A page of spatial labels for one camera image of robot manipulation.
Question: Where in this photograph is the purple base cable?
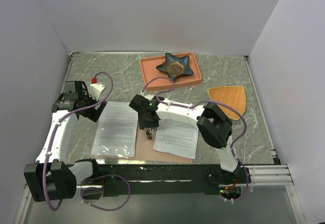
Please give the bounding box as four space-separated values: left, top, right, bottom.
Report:
80 174 131 211
223 167 254 204

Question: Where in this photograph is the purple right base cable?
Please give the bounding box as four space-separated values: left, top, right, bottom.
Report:
223 167 254 204

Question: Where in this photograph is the orange woven rattan basket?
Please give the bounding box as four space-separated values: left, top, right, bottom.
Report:
207 86 246 115

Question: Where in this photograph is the aluminium frame rail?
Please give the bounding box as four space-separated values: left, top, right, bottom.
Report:
23 161 293 192

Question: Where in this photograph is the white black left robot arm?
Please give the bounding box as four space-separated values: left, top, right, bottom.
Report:
24 78 107 202

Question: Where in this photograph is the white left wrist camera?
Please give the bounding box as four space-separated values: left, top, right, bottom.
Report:
87 77 105 101

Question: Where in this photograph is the printed white paper sheet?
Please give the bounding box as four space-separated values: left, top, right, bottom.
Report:
91 101 138 158

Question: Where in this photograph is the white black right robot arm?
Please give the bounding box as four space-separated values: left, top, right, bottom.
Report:
129 94 240 183

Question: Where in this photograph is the dark blue star dish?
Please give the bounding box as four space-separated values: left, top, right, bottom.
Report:
156 53 193 81

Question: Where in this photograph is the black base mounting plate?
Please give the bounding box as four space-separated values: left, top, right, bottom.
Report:
78 164 251 197

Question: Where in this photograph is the orange rectangular tray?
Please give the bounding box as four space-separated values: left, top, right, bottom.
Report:
140 52 202 92

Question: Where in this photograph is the metal folder clip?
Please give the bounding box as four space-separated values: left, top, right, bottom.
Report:
145 127 155 140

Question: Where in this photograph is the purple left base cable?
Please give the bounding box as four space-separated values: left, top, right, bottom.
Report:
80 174 131 211

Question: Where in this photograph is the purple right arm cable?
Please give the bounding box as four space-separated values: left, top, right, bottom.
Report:
141 77 248 169

